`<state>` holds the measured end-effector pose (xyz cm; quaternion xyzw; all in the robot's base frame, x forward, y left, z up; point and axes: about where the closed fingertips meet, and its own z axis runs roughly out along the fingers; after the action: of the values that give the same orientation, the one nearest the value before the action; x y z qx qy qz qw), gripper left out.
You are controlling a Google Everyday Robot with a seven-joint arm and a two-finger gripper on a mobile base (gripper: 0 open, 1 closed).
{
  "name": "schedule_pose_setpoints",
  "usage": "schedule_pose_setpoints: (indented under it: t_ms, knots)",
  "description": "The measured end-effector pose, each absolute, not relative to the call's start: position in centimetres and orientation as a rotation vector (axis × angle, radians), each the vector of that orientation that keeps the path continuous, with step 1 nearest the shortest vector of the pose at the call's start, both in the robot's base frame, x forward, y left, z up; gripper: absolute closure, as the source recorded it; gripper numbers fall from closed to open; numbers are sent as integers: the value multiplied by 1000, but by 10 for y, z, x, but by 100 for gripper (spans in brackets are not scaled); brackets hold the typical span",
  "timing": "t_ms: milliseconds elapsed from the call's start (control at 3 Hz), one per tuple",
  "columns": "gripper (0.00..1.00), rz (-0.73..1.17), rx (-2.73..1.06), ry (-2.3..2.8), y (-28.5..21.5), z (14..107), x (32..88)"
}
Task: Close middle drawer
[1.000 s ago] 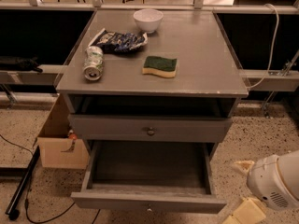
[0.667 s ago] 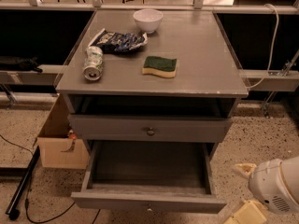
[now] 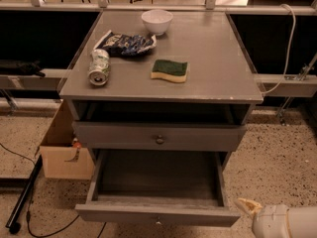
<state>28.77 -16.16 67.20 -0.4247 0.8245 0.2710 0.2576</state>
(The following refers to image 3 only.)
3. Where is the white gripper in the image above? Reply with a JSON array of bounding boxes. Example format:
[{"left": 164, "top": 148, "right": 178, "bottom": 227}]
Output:
[{"left": 235, "top": 197, "right": 290, "bottom": 238}]

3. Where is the grey drawer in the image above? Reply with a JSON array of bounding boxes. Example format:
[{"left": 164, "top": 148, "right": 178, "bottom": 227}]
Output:
[
  {"left": 75, "top": 150, "right": 240, "bottom": 227},
  {"left": 73, "top": 121, "right": 246, "bottom": 152}
]

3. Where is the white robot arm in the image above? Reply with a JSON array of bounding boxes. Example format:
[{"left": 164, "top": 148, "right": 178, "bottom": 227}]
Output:
[{"left": 235, "top": 197, "right": 317, "bottom": 238}]

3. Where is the grey top drawer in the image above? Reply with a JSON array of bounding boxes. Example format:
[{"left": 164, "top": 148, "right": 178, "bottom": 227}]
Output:
[{"left": 73, "top": 121, "right": 246, "bottom": 152}]

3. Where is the grey wooden drawer cabinet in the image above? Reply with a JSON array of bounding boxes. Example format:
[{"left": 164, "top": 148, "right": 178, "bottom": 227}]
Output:
[{"left": 58, "top": 9, "right": 264, "bottom": 171}]

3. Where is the green yellow sponge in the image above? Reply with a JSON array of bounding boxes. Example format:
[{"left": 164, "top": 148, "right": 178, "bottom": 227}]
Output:
[{"left": 151, "top": 59, "right": 187, "bottom": 83}]

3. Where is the brown cardboard box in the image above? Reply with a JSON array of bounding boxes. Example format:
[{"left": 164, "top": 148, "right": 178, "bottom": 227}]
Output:
[{"left": 40, "top": 102, "right": 95, "bottom": 179}]

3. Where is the crushed green white can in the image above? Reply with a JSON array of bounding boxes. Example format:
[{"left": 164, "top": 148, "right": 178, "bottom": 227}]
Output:
[{"left": 88, "top": 49, "right": 110, "bottom": 86}]

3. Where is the white ceramic bowl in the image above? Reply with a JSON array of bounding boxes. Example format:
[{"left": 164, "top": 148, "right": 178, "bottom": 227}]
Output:
[{"left": 142, "top": 9, "right": 173, "bottom": 36}]

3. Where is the crumpled blue chip bag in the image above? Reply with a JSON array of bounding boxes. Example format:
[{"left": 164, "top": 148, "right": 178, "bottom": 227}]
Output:
[{"left": 94, "top": 31, "right": 157, "bottom": 57}]

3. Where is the black metal bar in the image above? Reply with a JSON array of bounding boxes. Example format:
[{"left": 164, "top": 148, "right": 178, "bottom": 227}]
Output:
[{"left": 2, "top": 157, "right": 43, "bottom": 234}]

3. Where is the black bag on shelf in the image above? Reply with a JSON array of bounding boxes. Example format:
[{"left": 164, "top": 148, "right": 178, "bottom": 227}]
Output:
[{"left": 0, "top": 59, "right": 46, "bottom": 77}]

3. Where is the white hanging cable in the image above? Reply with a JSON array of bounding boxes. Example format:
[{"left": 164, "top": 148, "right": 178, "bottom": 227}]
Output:
[{"left": 261, "top": 3, "right": 297, "bottom": 95}]

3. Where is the black floor cable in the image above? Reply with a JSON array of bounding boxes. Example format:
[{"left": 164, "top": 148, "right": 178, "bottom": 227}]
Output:
[{"left": 0, "top": 142, "right": 108, "bottom": 238}]

